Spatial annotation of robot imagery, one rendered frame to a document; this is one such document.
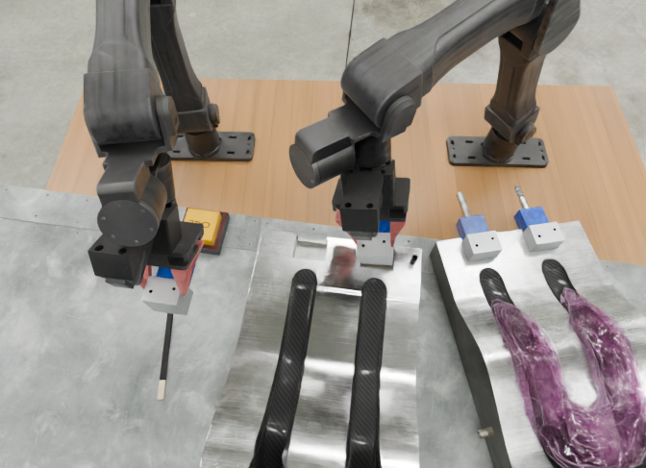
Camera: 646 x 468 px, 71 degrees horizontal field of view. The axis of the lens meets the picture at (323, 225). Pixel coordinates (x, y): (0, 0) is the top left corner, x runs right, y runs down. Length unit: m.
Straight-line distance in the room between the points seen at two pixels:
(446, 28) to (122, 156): 0.37
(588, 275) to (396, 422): 0.42
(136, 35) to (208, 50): 1.91
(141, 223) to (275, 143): 0.53
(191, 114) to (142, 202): 0.39
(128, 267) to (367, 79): 0.32
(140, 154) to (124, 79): 0.08
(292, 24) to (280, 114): 1.56
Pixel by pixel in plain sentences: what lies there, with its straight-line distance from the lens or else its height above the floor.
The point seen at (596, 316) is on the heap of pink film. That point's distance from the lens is 0.78.
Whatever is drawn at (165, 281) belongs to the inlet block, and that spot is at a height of 0.96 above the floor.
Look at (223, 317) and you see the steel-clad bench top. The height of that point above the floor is 0.80.
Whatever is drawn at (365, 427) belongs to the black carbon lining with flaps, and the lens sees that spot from 0.64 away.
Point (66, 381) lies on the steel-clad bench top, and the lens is 0.85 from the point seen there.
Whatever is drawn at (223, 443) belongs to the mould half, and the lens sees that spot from 0.62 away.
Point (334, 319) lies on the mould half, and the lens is 0.69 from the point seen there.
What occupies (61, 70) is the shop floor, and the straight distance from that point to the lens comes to 2.60.
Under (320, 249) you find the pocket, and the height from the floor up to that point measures 0.86.
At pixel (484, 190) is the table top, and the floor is 0.80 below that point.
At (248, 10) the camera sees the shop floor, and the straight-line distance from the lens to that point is 2.66.
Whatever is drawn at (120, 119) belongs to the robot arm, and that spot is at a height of 1.19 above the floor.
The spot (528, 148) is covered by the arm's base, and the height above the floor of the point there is 0.81.
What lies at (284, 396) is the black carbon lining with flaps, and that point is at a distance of 0.65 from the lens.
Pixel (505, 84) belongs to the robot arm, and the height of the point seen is 1.04.
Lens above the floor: 1.54
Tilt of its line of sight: 61 degrees down
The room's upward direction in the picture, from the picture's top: 1 degrees clockwise
